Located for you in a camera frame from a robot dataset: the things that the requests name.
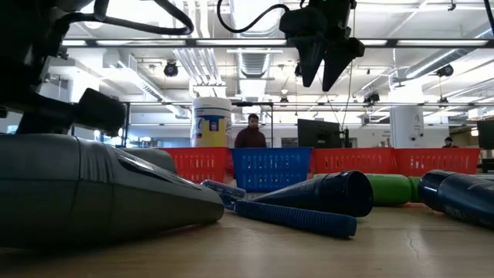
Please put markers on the dark blue disposable razor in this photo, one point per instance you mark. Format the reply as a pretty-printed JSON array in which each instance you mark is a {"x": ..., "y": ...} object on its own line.
[{"x": 293, "y": 218}]

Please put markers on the blue plastic basket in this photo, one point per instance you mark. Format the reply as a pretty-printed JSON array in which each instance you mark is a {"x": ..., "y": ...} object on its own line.
[{"x": 270, "y": 166}]

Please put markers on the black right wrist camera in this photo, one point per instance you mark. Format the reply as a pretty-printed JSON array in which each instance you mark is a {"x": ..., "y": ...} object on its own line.
[{"x": 295, "y": 23}]

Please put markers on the green travel bottle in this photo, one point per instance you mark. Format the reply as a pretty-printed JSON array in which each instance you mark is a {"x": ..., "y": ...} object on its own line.
[
  {"x": 388, "y": 189},
  {"x": 415, "y": 189}
]

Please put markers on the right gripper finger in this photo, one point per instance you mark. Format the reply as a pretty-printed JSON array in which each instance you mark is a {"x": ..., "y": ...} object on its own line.
[
  {"x": 312, "y": 58},
  {"x": 339, "y": 62}
]

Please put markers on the black ceiling spotlight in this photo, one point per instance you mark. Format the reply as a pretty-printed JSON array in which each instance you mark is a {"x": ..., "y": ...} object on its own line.
[
  {"x": 171, "y": 69},
  {"x": 445, "y": 70}
]

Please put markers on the dark blue squeeze tube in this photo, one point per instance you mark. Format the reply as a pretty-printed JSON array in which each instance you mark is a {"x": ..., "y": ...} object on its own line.
[
  {"x": 459, "y": 197},
  {"x": 332, "y": 193}
]

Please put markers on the black monitor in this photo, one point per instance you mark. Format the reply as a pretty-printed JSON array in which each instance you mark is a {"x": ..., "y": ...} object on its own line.
[
  {"x": 486, "y": 135},
  {"x": 318, "y": 133}
]

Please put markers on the white yellow wipes canister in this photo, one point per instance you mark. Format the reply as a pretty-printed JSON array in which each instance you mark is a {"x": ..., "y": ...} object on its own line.
[{"x": 211, "y": 123}]

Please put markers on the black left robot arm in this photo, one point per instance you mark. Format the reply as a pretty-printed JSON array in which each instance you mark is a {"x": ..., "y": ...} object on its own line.
[{"x": 23, "y": 46}]

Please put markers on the white round column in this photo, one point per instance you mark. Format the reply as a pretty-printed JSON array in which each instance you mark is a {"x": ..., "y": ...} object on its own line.
[{"x": 407, "y": 127}]

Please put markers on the red plastic basket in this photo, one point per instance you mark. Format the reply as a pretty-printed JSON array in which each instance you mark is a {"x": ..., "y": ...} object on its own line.
[
  {"x": 351, "y": 160},
  {"x": 200, "y": 162},
  {"x": 436, "y": 160}
]

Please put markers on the person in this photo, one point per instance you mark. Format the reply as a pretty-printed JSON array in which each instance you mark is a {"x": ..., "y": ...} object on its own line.
[
  {"x": 449, "y": 143},
  {"x": 251, "y": 137}
]

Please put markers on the ribbed ceiling air duct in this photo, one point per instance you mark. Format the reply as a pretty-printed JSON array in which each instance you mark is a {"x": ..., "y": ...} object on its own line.
[{"x": 252, "y": 63}]

